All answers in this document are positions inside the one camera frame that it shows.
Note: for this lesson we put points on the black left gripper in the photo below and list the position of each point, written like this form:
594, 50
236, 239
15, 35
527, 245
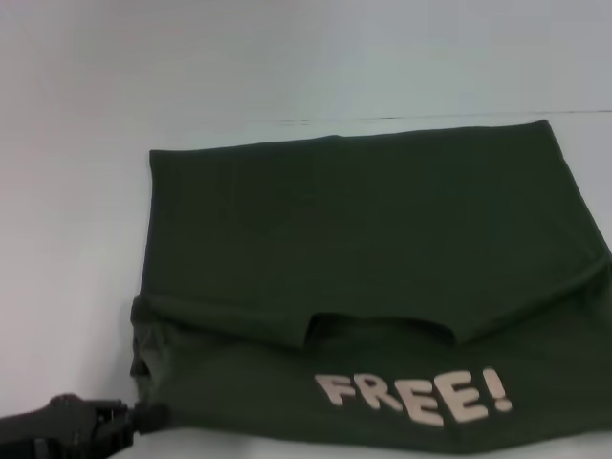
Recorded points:
52, 425

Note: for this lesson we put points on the dark green t-shirt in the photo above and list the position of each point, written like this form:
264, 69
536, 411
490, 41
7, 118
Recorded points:
358, 263

